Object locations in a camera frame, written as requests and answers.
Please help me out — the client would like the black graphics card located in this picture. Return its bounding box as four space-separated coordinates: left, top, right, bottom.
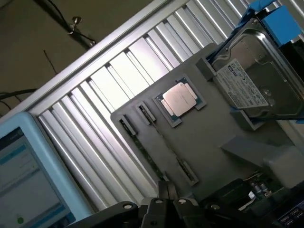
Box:
199 172 304 228

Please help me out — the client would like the silver hard disk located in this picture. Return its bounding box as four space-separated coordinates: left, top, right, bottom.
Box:
211 25 304 119

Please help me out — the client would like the light blue teach pendant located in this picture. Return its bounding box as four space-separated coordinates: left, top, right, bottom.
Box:
0 111 94 228

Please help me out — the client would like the gray parts rack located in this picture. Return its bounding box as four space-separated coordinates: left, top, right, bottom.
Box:
111 42 304 199

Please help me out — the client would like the black floor cable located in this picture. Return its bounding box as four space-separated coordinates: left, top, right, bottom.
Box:
32 0 96 46

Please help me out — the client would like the green RAM stick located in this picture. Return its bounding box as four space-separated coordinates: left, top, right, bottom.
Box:
120 116 167 181

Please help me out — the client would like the black cable bundle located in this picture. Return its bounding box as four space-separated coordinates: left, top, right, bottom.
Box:
0 88 38 102

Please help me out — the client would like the blue disk caddy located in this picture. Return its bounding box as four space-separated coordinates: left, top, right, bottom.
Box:
206 0 304 125

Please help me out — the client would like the small metal floor bolt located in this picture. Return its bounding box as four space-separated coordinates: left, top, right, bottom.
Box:
70 15 83 29

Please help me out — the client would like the silver CPU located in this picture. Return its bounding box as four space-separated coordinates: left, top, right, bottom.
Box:
161 83 199 117

